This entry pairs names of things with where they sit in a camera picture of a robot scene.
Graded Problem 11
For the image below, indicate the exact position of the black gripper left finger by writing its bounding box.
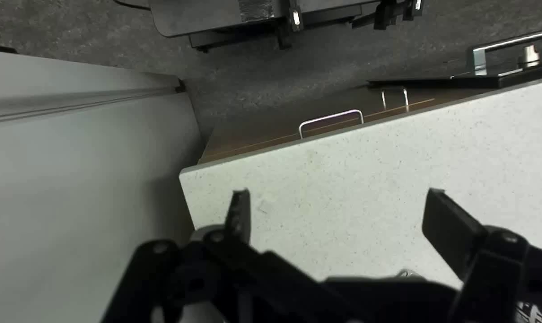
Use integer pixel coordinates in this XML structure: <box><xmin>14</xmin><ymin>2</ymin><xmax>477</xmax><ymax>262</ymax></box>
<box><xmin>224</xmin><ymin>191</ymin><xmax>251</xmax><ymax>243</ymax></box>

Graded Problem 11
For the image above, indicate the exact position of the black perforated breadboard table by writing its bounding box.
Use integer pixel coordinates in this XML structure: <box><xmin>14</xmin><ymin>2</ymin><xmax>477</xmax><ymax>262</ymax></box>
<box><xmin>367</xmin><ymin>31</ymin><xmax>542</xmax><ymax>90</ymax></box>

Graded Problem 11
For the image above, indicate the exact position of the short silver drawer handle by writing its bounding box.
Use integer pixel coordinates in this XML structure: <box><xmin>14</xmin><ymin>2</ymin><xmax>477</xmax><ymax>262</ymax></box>
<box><xmin>380</xmin><ymin>87</ymin><xmax>410</xmax><ymax>112</ymax></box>

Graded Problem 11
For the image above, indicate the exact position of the long silver drawer handle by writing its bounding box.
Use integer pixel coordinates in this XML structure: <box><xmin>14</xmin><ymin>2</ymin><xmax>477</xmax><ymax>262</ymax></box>
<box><xmin>295</xmin><ymin>108</ymin><xmax>365</xmax><ymax>140</ymax></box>

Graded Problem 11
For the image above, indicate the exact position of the aluminium extrusion bar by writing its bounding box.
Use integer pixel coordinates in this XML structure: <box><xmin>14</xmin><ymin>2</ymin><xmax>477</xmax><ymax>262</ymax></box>
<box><xmin>469</xmin><ymin>31</ymin><xmax>542</xmax><ymax>78</ymax></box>

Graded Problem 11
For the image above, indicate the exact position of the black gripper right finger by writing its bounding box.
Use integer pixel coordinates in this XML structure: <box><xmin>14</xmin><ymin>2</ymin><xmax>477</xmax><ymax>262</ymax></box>
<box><xmin>421</xmin><ymin>189</ymin><xmax>487</xmax><ymax>282</ymax></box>

